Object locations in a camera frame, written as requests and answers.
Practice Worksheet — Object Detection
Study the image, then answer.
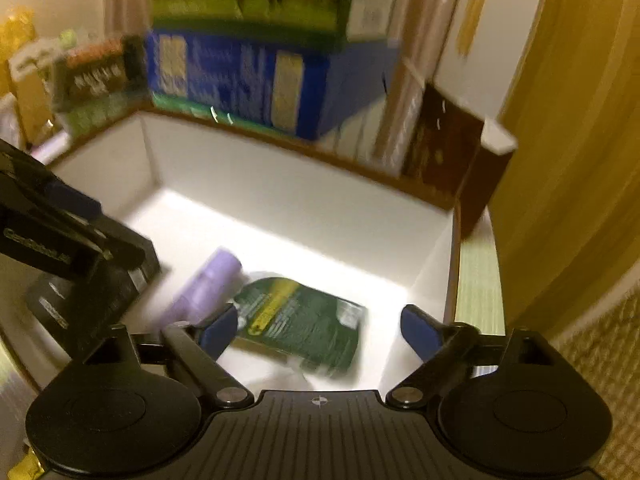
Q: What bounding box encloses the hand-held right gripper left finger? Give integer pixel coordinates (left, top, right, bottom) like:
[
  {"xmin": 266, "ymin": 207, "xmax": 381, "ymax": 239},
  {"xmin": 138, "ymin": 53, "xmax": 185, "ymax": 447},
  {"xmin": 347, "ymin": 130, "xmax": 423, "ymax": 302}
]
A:
[{"xmin": 75, "ymin": 305, "xmax": 254, "ymax": 409}]

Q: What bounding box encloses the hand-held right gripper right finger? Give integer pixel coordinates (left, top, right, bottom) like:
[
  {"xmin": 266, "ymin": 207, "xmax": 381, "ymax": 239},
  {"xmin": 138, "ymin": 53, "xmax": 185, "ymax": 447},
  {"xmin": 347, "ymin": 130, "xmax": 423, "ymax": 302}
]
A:
[{"xmin": 386, "ymin": 304, "xmax": 553, "ymax": 408}]

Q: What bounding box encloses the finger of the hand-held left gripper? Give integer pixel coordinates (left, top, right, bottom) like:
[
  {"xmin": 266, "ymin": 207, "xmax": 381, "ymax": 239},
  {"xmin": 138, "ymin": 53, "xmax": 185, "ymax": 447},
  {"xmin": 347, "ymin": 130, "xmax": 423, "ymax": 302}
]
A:
[
  {"xmin": 30, "ymin": 204, "xmax": 147, "ymax": 267},
  {"xmin": 0, "ymin": 140, "xmax": 103, "ymax": 222}
]

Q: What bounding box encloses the purple tube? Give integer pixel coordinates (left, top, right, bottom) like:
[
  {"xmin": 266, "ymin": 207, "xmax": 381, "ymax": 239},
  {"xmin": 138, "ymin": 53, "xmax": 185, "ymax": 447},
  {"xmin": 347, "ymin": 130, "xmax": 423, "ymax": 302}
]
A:
[{"xmin": 160, "ymin": 247, "xmax": 243, "ymax": 333}]

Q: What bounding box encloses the black product box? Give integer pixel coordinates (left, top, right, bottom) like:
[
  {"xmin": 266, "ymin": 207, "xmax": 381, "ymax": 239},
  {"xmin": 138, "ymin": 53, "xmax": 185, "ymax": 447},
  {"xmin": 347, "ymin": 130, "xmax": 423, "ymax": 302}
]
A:
[{"xmin": 27, "ymin": 227, "xmax": 162, "ymax": 361}]

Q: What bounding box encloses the green packet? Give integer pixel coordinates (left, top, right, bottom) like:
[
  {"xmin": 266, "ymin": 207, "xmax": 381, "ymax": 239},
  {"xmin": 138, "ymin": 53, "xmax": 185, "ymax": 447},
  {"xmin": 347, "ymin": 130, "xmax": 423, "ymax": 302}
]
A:
[{"xmin": 231, "ymin": 276, "xmax": 368, "ymax": 376}]

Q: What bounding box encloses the brown cardboard box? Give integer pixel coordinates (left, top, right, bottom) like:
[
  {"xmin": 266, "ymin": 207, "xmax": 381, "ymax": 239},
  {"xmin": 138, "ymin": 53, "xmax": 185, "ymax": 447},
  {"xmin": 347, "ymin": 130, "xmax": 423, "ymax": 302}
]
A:
[{"xmin": 0, "ymin": 109, "xmax": 463, "ymax": 396}]

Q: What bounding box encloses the stack of cardboard boxes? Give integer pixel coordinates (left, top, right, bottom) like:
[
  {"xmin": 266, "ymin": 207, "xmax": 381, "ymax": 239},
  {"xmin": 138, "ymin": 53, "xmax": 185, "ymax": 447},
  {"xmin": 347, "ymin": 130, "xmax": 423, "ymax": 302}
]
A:
[{"xmin": 7, "ymin": 45, "xmax": 56, "ymax": 146}]

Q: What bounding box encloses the instant noodle pack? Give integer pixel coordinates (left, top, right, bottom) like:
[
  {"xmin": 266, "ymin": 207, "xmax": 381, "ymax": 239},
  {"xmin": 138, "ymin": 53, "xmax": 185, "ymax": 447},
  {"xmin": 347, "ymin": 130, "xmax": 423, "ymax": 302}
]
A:
[{"xmin": 50, "ymin": 35, "xmax": 151, "ymax": 136}]

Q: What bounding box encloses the yellow plastic bag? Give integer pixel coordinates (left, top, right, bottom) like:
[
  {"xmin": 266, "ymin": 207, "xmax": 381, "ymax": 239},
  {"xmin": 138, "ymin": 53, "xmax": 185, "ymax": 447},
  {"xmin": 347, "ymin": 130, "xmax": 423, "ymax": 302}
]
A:
[{"xmin": 0, "ymin": 7, "xmax": 41, "ymax": 96}]

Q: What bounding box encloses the small brown paper box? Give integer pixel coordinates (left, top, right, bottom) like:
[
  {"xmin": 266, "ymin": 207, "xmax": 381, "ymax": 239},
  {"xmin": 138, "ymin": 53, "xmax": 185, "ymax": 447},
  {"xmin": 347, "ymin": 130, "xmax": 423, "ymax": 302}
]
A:
[{"xmin": 400, "ymin": 82, "xmax": 518, "ymax": 238}]

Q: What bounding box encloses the blue carton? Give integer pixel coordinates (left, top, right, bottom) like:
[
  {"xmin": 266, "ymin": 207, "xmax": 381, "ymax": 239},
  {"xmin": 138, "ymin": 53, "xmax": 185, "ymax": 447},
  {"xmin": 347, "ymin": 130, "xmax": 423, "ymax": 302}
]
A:
[{"xmin": 145, "ymin": 27, "xmax": 401, "ymax": 141}]

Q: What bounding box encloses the yellow curtain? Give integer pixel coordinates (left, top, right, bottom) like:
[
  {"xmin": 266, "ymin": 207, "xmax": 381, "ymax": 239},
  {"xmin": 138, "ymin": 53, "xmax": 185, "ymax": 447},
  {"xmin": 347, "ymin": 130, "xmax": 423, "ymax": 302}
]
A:
[{"xmin": 490, "ymin": 0, "xmax": 640, "ymax": 346}]

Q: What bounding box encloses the green carton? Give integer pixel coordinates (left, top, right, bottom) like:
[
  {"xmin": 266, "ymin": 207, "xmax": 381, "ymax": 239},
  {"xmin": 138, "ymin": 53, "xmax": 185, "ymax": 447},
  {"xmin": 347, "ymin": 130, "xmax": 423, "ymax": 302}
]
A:
[{"xmin": 150, "ymin": 0, "xmax": 406, "ymax": 53}]

